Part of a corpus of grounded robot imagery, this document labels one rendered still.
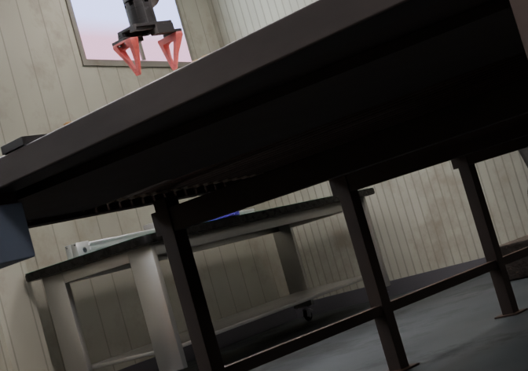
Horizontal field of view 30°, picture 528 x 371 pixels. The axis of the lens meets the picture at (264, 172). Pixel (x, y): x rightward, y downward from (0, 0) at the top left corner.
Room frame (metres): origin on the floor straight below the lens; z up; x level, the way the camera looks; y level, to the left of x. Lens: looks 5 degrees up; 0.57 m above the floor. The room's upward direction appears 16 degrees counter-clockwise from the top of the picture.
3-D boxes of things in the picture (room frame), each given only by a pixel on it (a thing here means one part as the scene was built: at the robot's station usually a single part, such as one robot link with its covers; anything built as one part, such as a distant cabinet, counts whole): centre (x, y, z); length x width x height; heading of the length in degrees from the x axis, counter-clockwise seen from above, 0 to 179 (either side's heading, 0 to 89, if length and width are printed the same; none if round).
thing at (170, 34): (2.05, 0.13, 1.05); 0.07 x 0.07 x 0.09; 43
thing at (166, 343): (6.81, 0.36, 0.51); 2.82 x 1.11 x 1.03; 147
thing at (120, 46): (2.00, 0.18, 1.05); 0.07 x 0.07 x 0.09; 43
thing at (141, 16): (2.02, 0.16, 1.12); 0.10 x 0.07 x 0.07; 133
